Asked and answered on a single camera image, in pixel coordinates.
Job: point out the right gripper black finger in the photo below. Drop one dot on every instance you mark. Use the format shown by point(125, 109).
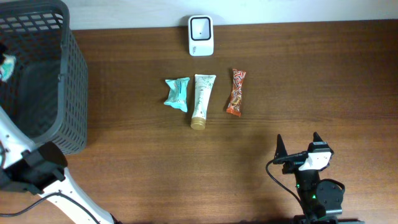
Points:
point(280, 151)
point(316, 137)

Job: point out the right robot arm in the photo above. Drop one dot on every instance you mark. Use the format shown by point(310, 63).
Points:
point(319, 199)

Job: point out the teal Kleenex tissue pack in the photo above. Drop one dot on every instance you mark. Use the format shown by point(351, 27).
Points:
point(8, 63)

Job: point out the white tube with gold cap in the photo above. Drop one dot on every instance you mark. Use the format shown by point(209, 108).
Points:
point(203, 88)

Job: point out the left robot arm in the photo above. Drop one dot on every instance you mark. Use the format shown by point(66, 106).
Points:
point(43, 170)

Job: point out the white barcode scanner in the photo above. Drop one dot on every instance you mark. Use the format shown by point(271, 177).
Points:
point(200, 36)

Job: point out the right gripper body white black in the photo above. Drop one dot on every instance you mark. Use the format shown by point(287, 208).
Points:
point(296, 157)

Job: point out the red chocolate bar wrapper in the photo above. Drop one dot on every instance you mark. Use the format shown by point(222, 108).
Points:
point(235, 101)

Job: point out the teal snack packet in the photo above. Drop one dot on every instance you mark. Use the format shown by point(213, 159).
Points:
point(177, 97)

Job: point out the dark grey plastic basket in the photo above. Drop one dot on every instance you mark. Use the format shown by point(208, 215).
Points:
point(47, 95)

